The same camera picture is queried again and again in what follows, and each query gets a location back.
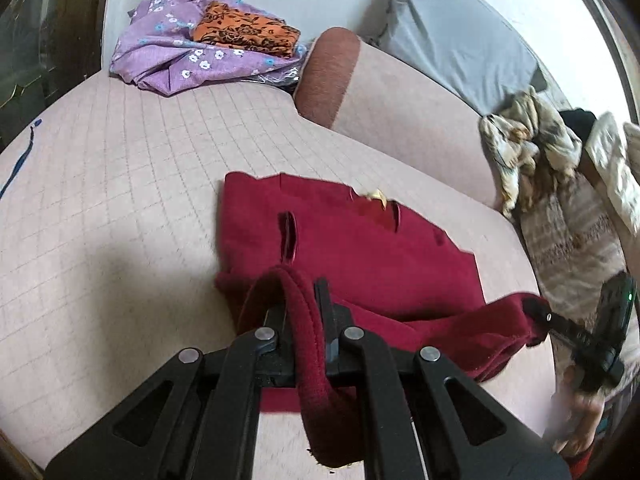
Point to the dark wooden glass cabinet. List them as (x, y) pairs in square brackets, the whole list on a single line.
[(48, 47)]

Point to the grey pillow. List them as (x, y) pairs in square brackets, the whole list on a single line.
[(466, 46)]

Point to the pink brown bolster pillow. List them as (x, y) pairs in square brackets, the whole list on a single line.
[(362, 92)]

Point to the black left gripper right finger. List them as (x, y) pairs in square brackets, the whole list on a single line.
[(416, 415)]

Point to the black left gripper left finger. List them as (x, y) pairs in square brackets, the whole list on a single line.
[(196, 417)]

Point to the orange black patterned cloth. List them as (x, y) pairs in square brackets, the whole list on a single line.
[(224, 26)]

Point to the purple floral cloth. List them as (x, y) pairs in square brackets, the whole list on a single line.
[(157, 52)]

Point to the black item on blanket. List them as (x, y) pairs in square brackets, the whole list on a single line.
[(580, 121)]

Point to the dark red garment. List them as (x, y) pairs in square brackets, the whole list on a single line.
[(401, 277)]

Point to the pink quilted bedspread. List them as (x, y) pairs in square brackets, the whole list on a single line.
[(108, 253)]

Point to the person's right hand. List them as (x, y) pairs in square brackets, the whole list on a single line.
[(580, 414)]

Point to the cream floral crumpled cloth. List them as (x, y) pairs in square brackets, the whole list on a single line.
[(533, 149)]

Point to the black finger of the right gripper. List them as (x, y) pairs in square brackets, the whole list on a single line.
[(567, 331)]

